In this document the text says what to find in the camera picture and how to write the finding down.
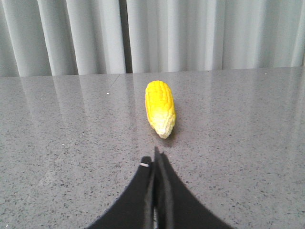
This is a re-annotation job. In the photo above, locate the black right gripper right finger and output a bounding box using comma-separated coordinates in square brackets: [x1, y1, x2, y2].
[154, 147, 231, 229]

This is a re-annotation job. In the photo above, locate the grey pleated curtain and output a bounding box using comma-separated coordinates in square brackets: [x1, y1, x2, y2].
[0, 0, 305, 77]

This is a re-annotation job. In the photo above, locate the yellow corn cob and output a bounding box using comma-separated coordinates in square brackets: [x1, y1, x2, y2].
[145, 81, 176, 139]

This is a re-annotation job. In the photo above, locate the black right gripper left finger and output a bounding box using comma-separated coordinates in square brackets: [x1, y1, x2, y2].
[88, 156, 154, 229]

